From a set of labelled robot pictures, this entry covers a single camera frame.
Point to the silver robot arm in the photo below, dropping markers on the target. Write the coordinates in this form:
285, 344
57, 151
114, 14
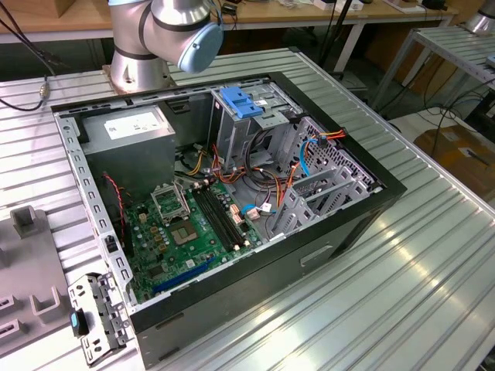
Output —
131, 46

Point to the grey metal disk bay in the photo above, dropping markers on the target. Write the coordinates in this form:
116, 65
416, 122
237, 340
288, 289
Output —
298, 208

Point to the black RAM slot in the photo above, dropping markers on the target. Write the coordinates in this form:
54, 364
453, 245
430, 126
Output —
223, 217
218, 219
227, 216
214, 220

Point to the grey metal drive cage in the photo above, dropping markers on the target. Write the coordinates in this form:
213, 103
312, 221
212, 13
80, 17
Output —
232, 135

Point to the CPU socket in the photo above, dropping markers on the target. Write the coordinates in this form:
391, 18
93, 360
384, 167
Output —
181, 233

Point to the blue plastic cage latch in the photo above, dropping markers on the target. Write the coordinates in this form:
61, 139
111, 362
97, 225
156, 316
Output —
241, 102

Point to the green motherboard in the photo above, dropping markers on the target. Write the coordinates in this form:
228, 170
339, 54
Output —
201, 255

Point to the black open PC case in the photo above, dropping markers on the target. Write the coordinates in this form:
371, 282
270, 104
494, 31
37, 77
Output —
251, 293

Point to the blue expansion slot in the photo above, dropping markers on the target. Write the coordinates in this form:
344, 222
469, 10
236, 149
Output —
181, 278

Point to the grey power supply unit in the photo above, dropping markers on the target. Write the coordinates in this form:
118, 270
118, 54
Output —
127, 162

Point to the black case fan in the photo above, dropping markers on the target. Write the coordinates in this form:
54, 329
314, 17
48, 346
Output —
130, 243

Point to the wooden desk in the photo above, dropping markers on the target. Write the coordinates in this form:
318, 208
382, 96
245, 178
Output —
270, 13

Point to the black tripod stand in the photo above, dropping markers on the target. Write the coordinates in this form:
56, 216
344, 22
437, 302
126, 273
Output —
336, 27

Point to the large cardboard box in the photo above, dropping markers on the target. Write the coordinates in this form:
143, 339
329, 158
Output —
448, 154

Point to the black blue latch clip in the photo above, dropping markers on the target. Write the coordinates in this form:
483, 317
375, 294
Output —
79, 322

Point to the grey parts rack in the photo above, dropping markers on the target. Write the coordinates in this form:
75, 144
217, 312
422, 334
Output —
27, 263

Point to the small brown box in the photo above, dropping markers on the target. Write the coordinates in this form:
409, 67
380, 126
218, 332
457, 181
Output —
77, 7

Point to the small black chassis switch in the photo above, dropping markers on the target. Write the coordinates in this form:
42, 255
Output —
111, 245

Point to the grey slot cover bracket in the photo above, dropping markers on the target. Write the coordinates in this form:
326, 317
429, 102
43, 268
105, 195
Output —
104, 309

